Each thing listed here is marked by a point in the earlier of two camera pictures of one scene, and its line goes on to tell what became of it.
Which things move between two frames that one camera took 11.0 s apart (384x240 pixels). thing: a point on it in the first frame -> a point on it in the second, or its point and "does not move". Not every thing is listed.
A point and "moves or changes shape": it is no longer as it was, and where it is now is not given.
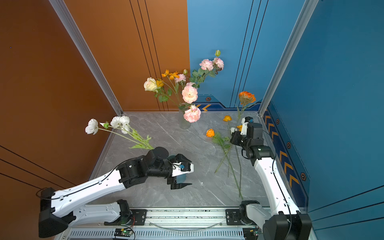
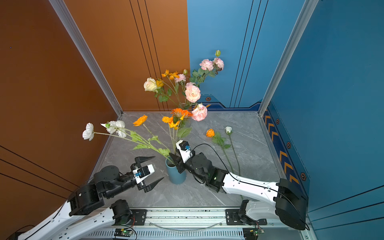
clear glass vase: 183,124 does not move
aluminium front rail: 172,223 does not move
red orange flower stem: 246,98 -> 173,122
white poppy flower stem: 120,125 moves or changes shape
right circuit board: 250,233 does not move
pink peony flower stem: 181,78 does not move
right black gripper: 237,138 -> 180,161
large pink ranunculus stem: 190,95 -> 200,112
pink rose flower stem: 208,67 does not move
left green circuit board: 123,232 does not move
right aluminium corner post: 308,8 does not move
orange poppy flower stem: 171,76 does not move
